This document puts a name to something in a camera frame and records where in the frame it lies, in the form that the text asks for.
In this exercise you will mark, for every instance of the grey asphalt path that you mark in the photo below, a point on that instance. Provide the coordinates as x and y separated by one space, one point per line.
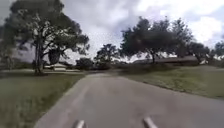
115 100

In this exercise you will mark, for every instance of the grass field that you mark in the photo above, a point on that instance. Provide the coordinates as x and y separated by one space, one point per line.
23 96

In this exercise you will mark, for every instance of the small pale building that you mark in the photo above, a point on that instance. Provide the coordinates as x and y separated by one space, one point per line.
57 67

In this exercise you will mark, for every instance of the small dark tree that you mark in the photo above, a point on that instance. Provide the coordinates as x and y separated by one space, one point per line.
106 53

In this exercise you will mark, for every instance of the low long building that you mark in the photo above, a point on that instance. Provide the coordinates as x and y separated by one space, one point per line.
173 60

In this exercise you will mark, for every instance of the grass slope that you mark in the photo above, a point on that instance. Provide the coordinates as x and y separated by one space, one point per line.
186 80

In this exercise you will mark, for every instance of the large dark tree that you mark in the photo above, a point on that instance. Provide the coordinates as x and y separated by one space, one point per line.
40 30

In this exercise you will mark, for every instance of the broad dark tree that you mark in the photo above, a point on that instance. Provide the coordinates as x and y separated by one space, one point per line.
151 36

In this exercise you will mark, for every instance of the dark bush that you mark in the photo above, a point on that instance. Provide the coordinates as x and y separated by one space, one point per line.
84 63

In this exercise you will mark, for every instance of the robot's own part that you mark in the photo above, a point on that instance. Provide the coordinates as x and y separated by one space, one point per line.
80 124
149 122

